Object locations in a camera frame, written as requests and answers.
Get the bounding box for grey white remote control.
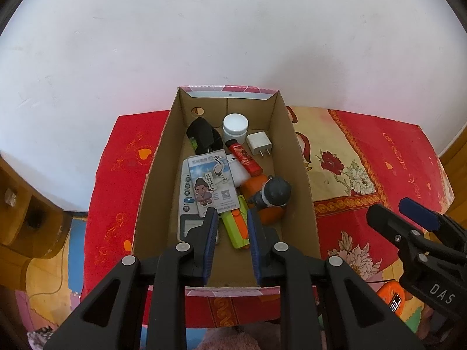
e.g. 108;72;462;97
177;160;219;245

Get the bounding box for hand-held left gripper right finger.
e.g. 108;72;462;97
247;209;426;350

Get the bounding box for colourful foam floor mat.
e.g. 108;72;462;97
16;215;90;332

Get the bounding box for orange device with display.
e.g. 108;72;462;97
376;281;407;316

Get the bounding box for black white patterned cloth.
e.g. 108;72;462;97
26;326;57;349

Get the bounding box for red printed blanket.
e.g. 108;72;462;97
83;106;455;330

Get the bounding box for white plug charger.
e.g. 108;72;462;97
246;132;273;158

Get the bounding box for grey animal figurine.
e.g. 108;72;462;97
248;176;293;210

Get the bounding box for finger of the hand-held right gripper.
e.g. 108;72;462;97
366;204;438;263
399;197;467;254

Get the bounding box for orange rounded case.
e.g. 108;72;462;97
239;176;287;226

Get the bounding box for pink fluffy rug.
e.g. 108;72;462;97
197;321;283;350

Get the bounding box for black plastic device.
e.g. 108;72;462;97
186;117;224;155

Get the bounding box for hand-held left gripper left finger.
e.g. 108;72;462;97
44;207;219;350

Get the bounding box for cartoon printed card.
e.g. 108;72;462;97
187;150;238;216

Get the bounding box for red lighter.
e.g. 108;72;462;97
225;139;263;176

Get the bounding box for wooden furniture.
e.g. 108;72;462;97
0;157;74;263

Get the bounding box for white earbud case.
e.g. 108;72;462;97
226;155;250;186

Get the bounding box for green orange utility cutter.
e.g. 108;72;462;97
221;195;252;250

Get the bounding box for white round jar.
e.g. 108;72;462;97
222;114;250;144

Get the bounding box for pink patterned cardboard box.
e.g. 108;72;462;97
131;85;322;297

